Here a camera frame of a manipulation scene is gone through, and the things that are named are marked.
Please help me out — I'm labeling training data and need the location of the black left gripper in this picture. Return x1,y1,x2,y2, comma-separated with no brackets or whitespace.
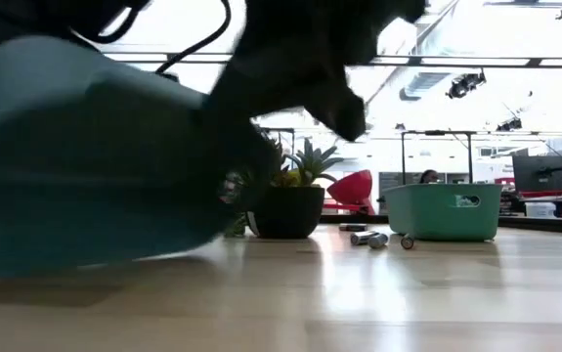
201,0,428,226

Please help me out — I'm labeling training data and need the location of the potted succulent plant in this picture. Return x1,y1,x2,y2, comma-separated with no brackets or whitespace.
234,136,345,241

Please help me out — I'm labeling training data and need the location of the teal plastic bin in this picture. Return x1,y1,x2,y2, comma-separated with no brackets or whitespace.
382,183,504,243
0,34,236,278

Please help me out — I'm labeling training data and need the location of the person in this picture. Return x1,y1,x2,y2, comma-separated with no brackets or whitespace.
419,168,442,186

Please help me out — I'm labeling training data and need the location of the black monitor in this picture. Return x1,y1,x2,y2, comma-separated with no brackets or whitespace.
512,154,562,194

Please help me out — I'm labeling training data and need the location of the white box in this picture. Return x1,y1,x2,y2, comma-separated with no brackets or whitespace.
524,200,558,219

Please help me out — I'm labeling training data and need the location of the black background table frame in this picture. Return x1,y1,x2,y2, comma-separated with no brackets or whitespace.
260,126,296,157
400,129,476,186

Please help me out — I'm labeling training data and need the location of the black overhead camera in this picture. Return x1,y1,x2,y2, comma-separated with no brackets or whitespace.
446,68,488,101
495,116,524,133

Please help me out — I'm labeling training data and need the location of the black aluminium frame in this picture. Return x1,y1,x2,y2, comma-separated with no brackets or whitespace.
99,51,562,236

